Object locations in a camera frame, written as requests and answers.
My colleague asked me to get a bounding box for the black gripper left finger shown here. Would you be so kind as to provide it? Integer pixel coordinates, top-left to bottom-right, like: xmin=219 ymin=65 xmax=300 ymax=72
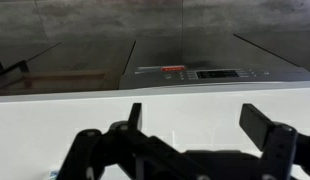
xmin=56 ymin=103 xmax=209 ymax=180

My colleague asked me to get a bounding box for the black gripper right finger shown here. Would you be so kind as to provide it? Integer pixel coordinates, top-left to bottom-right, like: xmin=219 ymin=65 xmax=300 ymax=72
xmin=239 ymin=103 xmax=310 ymax=180

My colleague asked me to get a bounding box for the brown wooden bench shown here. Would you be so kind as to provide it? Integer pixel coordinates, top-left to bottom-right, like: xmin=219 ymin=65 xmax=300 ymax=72
xmin=21 ymin=69 xmax=108 ymax=90

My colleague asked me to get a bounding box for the black metal frame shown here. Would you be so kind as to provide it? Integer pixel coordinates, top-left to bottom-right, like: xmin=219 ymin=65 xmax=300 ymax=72
xmin=0 ymin=59 xmax=30 ymax=81

